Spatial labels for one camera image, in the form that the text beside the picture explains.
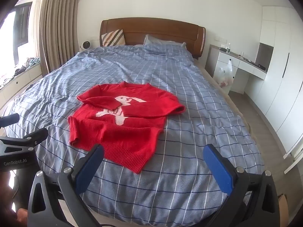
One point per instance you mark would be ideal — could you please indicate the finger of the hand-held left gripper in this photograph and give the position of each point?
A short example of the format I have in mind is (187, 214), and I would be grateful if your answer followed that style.
(9, 120)
(37, 134)

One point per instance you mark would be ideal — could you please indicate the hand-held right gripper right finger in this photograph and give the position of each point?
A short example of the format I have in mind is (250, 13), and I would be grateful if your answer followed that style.
(220, 170)

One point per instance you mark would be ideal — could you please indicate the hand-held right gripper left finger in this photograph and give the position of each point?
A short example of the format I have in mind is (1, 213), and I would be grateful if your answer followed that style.
(88, 167)

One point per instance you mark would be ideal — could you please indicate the red sweater with white rabbit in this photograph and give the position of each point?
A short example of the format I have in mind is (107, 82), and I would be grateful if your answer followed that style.
(132, 137)

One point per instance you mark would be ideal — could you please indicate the pile of clothes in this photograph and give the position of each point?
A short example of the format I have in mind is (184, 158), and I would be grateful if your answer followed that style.
(30, 62)

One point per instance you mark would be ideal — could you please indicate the white window bench cabinet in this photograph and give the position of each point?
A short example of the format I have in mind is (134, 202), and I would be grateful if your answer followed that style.
(21, 79)

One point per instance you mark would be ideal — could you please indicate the blue-grey checked duvet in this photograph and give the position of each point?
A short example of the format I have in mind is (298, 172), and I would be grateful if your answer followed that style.
(189, 99)

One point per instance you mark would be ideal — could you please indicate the white plastic bag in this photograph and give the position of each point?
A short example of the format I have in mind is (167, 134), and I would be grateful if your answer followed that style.
(226, 75)

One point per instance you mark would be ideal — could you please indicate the window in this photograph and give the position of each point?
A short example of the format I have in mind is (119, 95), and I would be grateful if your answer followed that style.
(23, 23)

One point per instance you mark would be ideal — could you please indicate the small white round fan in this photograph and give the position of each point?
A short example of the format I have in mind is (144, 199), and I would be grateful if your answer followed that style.
(84, 45)

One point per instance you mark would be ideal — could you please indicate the white desk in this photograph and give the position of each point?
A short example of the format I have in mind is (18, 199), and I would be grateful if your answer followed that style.
(246, 69)

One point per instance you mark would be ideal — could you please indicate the beige curtain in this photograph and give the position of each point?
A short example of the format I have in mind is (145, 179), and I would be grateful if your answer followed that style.
(59, 28)

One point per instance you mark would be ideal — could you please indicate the small black box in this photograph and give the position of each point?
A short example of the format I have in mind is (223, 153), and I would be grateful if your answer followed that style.
(261, 66)

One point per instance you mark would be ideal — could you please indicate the white wardrobe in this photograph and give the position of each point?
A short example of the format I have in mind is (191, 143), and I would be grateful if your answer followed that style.
(284, 75)

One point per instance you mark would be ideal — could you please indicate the striped cushion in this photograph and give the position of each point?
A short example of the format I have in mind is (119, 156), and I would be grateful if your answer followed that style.
(113, 37)

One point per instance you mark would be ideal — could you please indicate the blue-grey checked pillow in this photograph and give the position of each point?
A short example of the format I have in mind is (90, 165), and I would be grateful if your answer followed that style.
(161, 46)

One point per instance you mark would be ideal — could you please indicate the wooden bed headboard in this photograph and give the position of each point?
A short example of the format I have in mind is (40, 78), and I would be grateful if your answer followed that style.
(165, 32)

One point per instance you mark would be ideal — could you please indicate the white wall socket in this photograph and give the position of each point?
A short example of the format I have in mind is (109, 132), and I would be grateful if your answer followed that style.
(220, 38)

